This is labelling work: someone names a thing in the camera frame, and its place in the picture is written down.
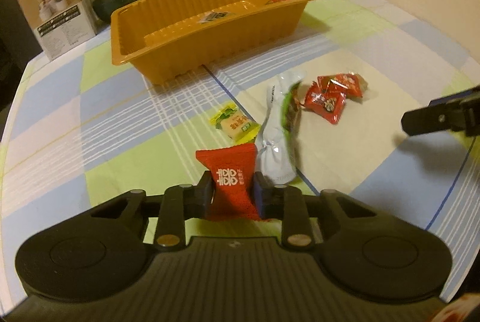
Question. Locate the white humidifier box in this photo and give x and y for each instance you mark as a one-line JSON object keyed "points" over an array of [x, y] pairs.
{"points": [[60, 25]]}

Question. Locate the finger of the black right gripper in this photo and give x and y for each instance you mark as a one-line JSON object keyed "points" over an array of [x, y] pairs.
{"points": [[458, 113]]}

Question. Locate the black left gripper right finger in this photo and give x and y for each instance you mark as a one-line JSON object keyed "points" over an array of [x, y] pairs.
{"points": [[285, 203]]}

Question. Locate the yellow green candy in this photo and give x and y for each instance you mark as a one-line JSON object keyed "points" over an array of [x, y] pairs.
{"points": [[239, 127]]}

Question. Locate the red candy with cartoon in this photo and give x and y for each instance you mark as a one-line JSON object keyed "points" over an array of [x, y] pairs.
{"points": [[328, 105]]}

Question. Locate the black chair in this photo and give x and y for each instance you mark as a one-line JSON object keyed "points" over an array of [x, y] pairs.
{"points": [[18, 47]]}

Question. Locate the clear snack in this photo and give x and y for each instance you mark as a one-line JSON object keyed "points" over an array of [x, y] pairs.
{"points": [[212, 16]]}

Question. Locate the small red candy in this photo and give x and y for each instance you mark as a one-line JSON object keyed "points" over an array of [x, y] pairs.
{"points": [[350, 84]]}

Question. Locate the orange plastic tray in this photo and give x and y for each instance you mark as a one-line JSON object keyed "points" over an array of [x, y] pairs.
{"points": [[163, 39]]}

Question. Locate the checkered tablecloth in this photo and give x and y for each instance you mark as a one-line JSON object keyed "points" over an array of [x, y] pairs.
{"points": [[82, 130]]}

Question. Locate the green white snack bag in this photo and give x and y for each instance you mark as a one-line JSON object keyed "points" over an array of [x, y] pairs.
{"points": [[276, 140]]}

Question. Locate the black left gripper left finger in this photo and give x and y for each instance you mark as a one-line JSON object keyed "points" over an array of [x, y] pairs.
{"points": [[180, 203]]}

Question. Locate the red double-happiness candy pack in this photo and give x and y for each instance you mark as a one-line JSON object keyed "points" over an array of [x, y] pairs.
{"points": [[232, 170]]}

